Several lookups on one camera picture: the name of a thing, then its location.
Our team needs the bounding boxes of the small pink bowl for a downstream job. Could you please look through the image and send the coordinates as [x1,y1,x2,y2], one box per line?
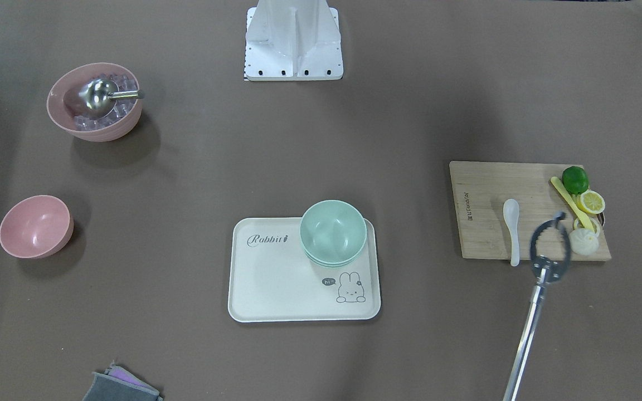
[0,194,74,259]

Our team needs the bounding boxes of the metal ice scoop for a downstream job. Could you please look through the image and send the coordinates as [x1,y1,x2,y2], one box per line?
[74,78,145,119]

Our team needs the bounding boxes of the lemon slice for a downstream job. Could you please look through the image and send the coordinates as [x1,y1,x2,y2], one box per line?
[573,217,603,238]
[574,190,606,215]

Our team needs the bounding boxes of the yellow plastic knife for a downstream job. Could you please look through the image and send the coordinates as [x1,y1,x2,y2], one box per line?
[550,176,598,234]

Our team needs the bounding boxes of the white ceramic spoon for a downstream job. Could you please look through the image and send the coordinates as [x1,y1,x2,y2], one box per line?
[503,198,521,267]

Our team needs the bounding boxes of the green lime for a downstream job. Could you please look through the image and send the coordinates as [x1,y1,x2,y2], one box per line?
[561,165,590,195]

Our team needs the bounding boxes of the grey folded cloth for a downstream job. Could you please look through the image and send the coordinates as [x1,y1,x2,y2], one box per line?
[82,363,163,400]

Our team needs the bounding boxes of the green stacked bowls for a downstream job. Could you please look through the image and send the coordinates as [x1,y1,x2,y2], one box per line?
[300,199,368,268]

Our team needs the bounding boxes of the cream rabbit tray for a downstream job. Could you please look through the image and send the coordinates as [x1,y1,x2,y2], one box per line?
[228,217,381,322]

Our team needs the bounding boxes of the large pink bowl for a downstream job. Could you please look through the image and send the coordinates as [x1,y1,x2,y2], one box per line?
[46,62,142,142]

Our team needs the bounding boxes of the ice cubes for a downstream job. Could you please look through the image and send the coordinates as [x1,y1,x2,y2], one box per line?
[65,74,139,130]

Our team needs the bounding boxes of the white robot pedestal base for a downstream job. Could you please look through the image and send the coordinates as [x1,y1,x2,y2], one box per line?
[243,1,344,81]

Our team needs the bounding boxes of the wooden cutting board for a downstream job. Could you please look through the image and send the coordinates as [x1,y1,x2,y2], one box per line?
[449,161,612,262]

